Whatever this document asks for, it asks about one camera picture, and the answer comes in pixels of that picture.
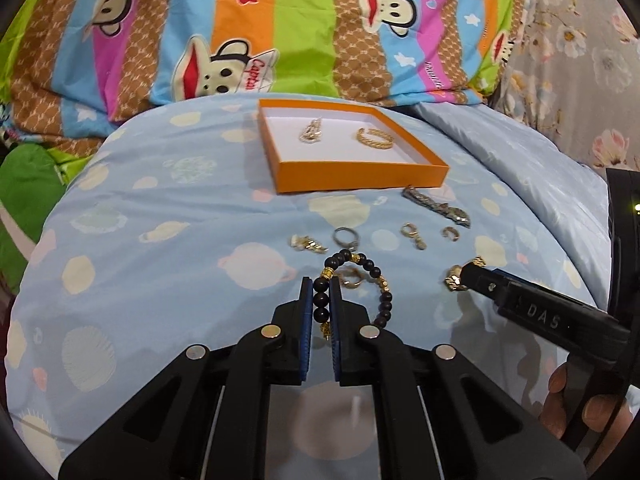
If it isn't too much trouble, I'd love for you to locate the green cloth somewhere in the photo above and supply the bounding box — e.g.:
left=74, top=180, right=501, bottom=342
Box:
left=0, top=105, right=96, bottom=291

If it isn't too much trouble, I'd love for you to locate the gold hoop earring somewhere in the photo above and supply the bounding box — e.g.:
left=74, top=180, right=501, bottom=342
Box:
left=400, top=222, right=428, bottom=252

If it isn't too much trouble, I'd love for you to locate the pearl and gold jewelry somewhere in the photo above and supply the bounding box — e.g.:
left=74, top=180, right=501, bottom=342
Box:
left=298, top=117, right=323, bottom=145

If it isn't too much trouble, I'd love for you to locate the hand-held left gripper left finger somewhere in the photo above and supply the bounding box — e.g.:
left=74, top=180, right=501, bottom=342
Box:
left=59, top=276, right=313, bottom=480

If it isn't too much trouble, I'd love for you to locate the orange cardboard box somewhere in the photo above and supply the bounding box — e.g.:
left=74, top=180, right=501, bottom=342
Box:
left=257, top=99, right=451, bottom=195

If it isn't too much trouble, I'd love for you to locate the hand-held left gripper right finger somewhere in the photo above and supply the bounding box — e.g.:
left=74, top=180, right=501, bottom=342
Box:
left=327, top=280, right=586, bottom=480

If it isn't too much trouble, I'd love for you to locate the gold wristwatch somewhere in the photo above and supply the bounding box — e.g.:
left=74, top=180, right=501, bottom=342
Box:
left=444, top=256, right=487, bottom=293

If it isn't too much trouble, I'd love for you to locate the person's right hand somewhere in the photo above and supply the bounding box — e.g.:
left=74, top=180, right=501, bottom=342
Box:
left=542, top=362, right=633, bottom=443

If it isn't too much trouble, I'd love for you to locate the silver ring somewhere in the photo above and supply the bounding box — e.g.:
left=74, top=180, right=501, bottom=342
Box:
left=332, top=227, right=358, bottom=251

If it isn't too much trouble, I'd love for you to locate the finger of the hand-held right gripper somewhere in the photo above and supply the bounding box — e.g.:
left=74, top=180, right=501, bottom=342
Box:
left=459, top=262, right=632, bottom=366

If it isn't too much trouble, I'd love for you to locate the pale blue pillow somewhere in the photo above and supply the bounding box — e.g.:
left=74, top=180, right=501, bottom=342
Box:
left=417, top=101, right=608, bottom=281

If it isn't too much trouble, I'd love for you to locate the silver watch band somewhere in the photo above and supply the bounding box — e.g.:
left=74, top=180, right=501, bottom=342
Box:
left=402, top=186, right=473, bottom=230

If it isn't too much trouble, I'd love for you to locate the gold braided bracelet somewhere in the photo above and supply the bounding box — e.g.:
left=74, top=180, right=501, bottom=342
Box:
left=356, top=127, right=393, bottom=151

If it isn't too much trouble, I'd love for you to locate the colourful striped printed blanket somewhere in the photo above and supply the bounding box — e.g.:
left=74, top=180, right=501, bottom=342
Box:
left=0, top=0, right=533, bottom=136

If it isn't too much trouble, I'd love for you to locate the black bead bracelet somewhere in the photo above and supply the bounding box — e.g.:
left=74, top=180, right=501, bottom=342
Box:
left=312, top=249, right=393, bottom=341

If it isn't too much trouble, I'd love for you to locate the grey floral cloth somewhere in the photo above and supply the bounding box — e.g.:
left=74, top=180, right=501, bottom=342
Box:
left=487, top=0, right=640, bottom=171

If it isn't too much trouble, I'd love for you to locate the gold ring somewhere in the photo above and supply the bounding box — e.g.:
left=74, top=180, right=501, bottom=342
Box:
left=340, top=267, right=368, bottom=291

